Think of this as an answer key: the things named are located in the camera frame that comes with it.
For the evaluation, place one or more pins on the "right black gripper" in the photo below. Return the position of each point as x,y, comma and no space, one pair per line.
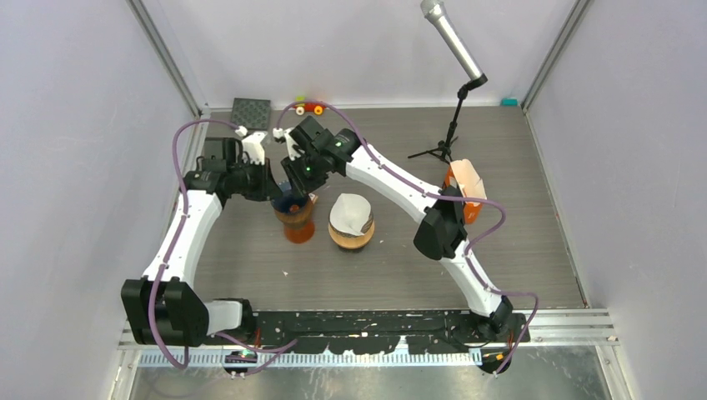
298,183

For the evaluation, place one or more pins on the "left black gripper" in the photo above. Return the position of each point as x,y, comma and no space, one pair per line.
268,188

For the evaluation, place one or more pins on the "amber glass carafe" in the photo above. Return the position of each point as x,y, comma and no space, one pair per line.
299,233

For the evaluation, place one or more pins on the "white paper coffee filter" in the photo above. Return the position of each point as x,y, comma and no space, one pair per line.
348,214

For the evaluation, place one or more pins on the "clear smoky glass dripper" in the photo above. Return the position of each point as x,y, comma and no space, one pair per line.
368,225

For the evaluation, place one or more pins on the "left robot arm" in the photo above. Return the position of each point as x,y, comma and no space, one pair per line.
163,301

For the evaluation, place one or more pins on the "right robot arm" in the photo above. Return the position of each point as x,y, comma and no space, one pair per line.
441,235

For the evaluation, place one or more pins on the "orange coffee filter box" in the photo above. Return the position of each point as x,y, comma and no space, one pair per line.
461,174

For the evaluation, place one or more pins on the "colourful toy train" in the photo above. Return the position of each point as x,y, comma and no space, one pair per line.
303,106

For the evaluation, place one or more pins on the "dark grey building plate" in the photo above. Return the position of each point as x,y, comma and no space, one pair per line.
251,113

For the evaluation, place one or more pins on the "black microphone tripod stand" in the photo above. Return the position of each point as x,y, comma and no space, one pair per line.
443,151

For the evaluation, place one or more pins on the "silver microphone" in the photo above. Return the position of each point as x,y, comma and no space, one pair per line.
435,12

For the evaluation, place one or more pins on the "teal block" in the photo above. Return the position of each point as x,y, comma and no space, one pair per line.
509,102

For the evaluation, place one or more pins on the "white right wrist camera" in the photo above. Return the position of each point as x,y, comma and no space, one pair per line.
282,135

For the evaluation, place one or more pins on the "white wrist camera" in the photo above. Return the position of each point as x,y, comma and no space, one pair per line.
251,145
282,135

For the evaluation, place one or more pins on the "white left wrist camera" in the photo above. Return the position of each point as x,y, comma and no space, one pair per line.
251,145

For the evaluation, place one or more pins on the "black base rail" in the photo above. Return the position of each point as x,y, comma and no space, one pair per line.
417,338

